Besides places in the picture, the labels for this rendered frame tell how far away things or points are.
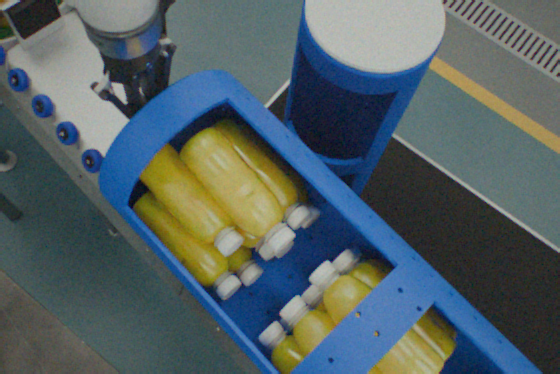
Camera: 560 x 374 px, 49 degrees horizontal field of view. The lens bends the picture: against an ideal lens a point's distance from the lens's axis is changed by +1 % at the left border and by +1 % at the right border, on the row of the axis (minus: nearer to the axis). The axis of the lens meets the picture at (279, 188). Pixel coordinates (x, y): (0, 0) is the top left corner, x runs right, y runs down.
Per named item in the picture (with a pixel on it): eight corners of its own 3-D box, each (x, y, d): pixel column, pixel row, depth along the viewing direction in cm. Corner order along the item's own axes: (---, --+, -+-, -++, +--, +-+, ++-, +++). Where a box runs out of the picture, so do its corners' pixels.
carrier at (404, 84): (276, 142, 206) (270, 221, 195) (306, -50, 125) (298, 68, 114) (359, 150, 207) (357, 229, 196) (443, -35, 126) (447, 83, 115)
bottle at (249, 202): (215, 139, 96) (292, 227, 92) (179, 165, 94) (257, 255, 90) (216, 119, 89) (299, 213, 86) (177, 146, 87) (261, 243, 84)
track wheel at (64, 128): (73, 145, 111) (81, 143, 112) (68, 121, 110) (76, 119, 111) (57, 146, 113) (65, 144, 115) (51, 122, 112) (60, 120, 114)
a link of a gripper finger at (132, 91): (139, 70, 79) (130, 76, 78) (148, 114, 89) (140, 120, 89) (120, 51, 80) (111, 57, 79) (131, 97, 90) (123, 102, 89)
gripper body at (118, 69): (133, -6, 76) (143, 39, 85) (77, 30, 73) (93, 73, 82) (172, 32, 74) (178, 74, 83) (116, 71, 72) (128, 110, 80)
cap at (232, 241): (225, 232, 89) (233, 241, 88) (239, 226, 92) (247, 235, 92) (211, 250, 90) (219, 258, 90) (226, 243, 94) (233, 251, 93)
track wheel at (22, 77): (24, 85, 113) (33, 83, 115) (13, 64, 113) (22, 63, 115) (13, 97, 116) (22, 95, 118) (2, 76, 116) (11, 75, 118)
